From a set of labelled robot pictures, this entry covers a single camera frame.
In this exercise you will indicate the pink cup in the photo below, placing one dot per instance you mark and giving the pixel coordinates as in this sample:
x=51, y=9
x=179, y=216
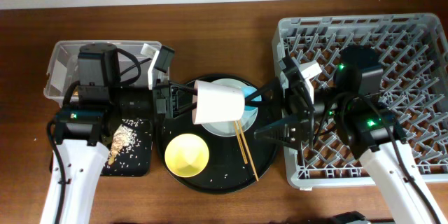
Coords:
x=217, y=103

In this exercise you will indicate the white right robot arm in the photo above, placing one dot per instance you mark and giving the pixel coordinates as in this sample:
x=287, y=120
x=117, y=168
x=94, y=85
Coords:
x=352, y=110

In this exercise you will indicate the grey plate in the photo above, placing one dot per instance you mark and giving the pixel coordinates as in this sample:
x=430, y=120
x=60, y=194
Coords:
x=226, y=129

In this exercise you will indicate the yellow bowl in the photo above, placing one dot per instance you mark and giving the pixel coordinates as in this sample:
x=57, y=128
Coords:
x=186, y=155

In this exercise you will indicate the black rectangular tray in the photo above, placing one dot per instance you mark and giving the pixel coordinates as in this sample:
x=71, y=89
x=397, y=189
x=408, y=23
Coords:
x=99, y=142

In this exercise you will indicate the clear plastic bin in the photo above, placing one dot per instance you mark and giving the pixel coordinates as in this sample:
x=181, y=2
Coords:
x=63, y=65

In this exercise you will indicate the round black tray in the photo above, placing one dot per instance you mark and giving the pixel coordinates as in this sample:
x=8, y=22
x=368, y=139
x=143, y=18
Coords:
x=225, y=171

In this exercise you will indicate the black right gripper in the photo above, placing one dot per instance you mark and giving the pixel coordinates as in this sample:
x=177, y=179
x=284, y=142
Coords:
x=292, y=103

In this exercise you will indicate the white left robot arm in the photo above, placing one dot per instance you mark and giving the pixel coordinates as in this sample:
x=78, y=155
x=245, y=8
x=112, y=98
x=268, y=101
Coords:
x=70, y=201

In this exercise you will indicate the food scraps and rice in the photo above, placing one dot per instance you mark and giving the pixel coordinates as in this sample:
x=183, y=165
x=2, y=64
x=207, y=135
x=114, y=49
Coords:
x=125, y=142

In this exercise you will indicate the grey dishwasher rack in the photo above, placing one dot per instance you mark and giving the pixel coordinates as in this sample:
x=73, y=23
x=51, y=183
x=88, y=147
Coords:
x=412, y=50

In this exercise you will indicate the wooden chopstick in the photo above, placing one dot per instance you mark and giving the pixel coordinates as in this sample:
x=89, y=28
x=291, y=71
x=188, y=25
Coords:
x=238, y=134
x=248, y=152

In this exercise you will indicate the blue cup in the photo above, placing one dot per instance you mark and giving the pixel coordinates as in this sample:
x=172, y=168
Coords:
x=249, y=90

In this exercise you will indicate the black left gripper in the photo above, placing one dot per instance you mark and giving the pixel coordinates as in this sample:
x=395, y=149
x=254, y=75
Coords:
x=162, y=99

